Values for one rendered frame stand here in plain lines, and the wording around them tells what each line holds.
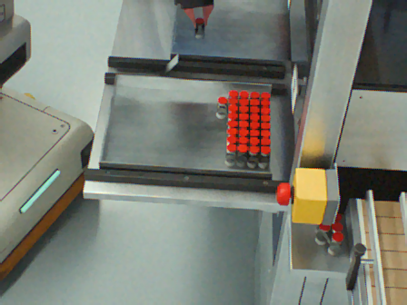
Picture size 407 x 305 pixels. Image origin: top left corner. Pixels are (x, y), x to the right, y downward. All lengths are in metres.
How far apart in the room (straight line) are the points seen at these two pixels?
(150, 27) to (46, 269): 0.94
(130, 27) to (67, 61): 1.30
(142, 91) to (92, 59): 1.46
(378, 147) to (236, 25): 0.64
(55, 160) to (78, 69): 0.78
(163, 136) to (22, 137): 0.94
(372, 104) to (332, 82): 0.09
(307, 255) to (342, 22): 0.47
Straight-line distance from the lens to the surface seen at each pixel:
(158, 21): 1.91
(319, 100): 1.30
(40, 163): 2.40
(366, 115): 1.33
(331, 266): 1.45
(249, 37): 1.87
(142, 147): 1.60
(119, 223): 2.58
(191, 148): 1.59
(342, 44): 1.22
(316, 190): 1.35
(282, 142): 1.63
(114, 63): 1.77
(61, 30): 3.32
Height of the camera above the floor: 2.05
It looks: 47 degrees down
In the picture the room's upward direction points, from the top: 3 degrees clockwise
